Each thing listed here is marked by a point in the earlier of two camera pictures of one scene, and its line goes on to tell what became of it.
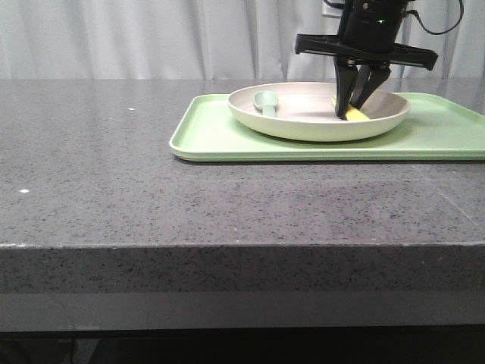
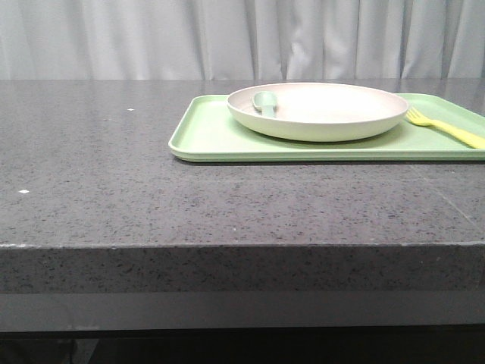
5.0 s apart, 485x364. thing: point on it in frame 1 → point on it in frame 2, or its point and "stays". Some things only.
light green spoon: [267, 101] stays
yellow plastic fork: [353, 114] → [474, 141]
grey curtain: [214, 39] stays
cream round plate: [305, 111] stays
